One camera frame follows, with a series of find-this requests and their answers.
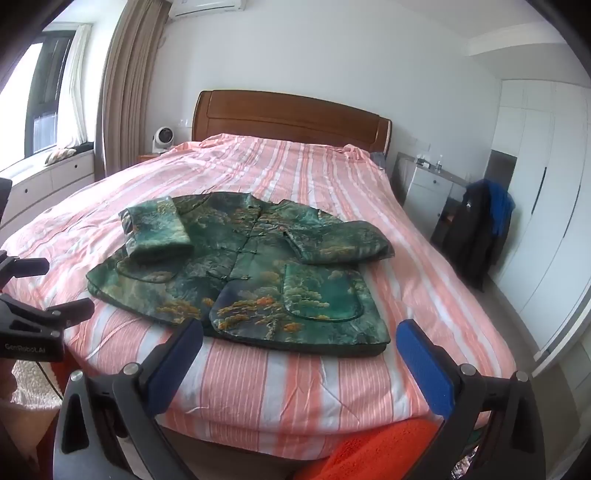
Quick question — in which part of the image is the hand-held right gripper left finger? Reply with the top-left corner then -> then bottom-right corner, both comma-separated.
53,318 -> 205,480

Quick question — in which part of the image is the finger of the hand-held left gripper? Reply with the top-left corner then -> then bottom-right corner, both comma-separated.
0,294 -> 96,334
0,250 -> 51,292

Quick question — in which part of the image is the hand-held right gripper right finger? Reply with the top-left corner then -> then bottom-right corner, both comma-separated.
396,318 -> 548,480

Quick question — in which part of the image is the green patterned jacket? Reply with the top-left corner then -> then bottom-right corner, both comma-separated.
87,193 -> 396,357

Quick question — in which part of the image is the white window seat cabinet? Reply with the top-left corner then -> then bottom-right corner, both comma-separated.
0,150 -> 96,241

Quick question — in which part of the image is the orange knitted cloth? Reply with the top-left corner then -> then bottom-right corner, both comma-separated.
293,415 -> 444,480

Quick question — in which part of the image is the patterned seat cushion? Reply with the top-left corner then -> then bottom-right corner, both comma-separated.
44,145 -> 79,164

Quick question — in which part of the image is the dark hanging jacket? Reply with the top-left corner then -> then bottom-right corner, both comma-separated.
443,180 -> 513,291

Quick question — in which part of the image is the white bedside desk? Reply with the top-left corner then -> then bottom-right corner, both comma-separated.
402,154 -> 472,245

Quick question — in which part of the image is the window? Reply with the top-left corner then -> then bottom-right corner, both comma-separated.
0,30 -> 77,158

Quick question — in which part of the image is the blue garment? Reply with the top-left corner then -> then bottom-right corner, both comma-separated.
482,180 -> 515,238

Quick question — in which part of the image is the white sheer curtain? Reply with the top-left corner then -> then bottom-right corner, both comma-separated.
56,23 -> 93,151

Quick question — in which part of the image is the small white fan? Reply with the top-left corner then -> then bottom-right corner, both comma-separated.
152,126 -> 175,154

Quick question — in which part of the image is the brown curtain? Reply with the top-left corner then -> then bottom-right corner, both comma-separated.
95,0 -> 172,181

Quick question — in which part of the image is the white wardrobe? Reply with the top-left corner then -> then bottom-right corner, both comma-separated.
485,78 -> 591,352

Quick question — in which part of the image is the bed with pink striped cover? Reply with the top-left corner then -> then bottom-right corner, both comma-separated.
0,133 -> 518,460

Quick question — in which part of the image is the wooden headboard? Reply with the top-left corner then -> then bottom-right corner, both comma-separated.
191,90 -> 392,155

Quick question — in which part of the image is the white air conditioner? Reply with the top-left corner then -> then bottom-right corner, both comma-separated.
167,0 -> 247,20

